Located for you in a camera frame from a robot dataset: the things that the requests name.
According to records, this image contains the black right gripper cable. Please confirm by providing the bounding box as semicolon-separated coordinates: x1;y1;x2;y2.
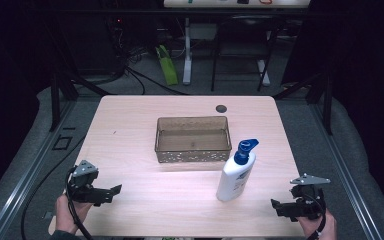
301;193;328;240

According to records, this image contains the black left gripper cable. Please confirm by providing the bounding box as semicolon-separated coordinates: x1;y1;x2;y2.
65;166;95;240

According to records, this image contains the light background desk top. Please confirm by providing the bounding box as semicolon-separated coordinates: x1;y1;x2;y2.
162;0;312;10

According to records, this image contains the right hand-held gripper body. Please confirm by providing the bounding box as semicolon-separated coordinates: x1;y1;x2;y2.
289;172;332;222

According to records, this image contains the translucent brown plastic basket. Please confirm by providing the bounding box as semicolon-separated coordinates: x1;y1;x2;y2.
154;115;233;164

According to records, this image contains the white desk leg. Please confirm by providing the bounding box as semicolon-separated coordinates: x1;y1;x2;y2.
182;17;194;86
255;59;272;87

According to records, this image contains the black chair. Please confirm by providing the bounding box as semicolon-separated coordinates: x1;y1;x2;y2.
210;14;278;93

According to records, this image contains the black metal stand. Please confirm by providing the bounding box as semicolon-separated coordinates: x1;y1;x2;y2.
272;71;335;136
47;71;80;133

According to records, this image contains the person's left hand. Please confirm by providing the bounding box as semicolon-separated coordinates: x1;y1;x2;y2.
54;192;94;235

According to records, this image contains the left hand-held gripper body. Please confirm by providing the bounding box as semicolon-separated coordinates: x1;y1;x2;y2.
66;159;115;205

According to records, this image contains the white blue pump lotion bottle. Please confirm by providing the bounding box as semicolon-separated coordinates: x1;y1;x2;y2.
215;138;260;203

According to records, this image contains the grey metal floor rail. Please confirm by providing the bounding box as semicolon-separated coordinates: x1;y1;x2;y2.
0;99;78;240
308;101;384;240

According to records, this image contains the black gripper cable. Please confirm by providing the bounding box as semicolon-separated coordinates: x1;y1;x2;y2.
301;193;328;240
65;166;95;240

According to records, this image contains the person's right hand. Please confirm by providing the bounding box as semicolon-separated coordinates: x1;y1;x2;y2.
295;209;338;240

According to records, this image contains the person's dark left sleeve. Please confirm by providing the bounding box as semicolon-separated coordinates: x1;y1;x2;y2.
47;229;78;240

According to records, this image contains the green flat bag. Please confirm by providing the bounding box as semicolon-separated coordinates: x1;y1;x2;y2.
155;44;180;86

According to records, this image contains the black floor cable bundle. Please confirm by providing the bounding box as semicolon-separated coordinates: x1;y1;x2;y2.
111;19;190;97

